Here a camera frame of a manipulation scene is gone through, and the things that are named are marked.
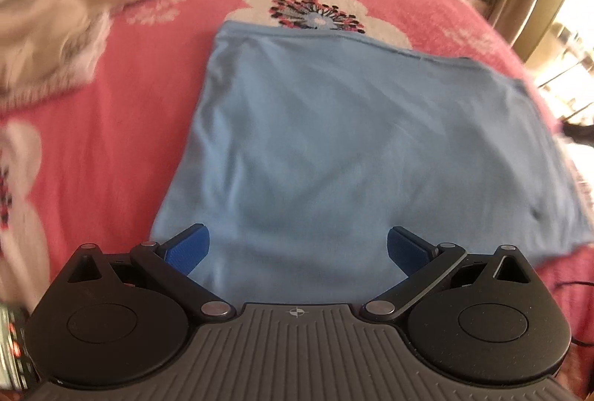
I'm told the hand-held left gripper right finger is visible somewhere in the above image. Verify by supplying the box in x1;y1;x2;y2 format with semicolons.
359;226;532;323

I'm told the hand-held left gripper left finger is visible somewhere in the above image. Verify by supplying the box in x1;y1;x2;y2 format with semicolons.
67;223;235;320

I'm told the beige garment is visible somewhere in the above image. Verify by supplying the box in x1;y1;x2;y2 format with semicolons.
0;0;196;105

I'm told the light blue printed t-shirt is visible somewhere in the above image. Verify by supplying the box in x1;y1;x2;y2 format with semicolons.
151;20;594;309

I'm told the pink floral blanket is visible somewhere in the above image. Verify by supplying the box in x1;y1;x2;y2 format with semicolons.
0;0;594;401

